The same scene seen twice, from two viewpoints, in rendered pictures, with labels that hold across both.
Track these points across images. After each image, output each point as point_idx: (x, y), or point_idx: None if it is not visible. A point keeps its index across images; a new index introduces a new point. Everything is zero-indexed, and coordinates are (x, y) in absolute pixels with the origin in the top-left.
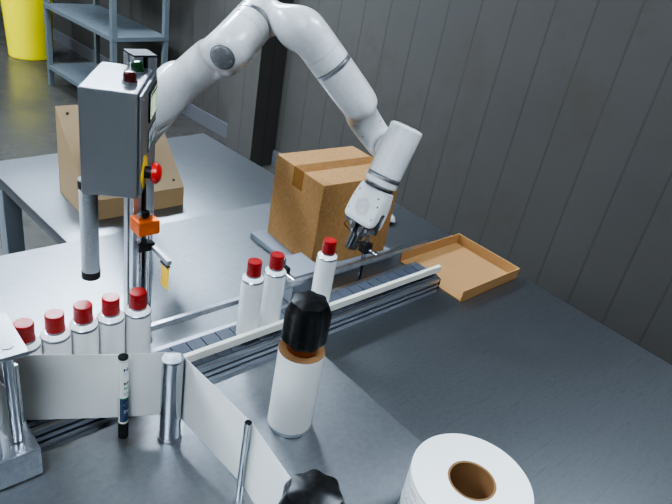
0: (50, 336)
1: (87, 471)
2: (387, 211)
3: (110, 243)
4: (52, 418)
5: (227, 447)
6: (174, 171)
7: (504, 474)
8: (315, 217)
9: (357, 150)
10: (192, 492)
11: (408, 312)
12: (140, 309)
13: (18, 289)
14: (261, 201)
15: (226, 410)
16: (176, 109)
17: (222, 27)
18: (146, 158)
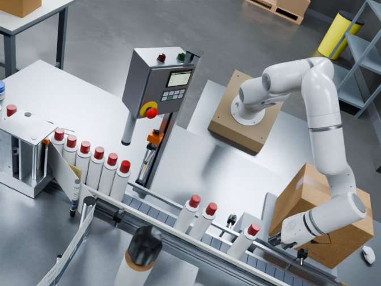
0: (79, 151)
1: (43, 213)
2: (301, 243)
3: (200, 143)
4: (58, 183)
5: (68, 260)
6: (266, 134)
7: None
8: (287, 211)
9: (367, 198)
10: (51, 263)
11: None
12: (121, 171)
13: (142, 132)
14: None
15: (72, 243)
16: (255, 99)
17: (277, 64)
18: (155, 104)
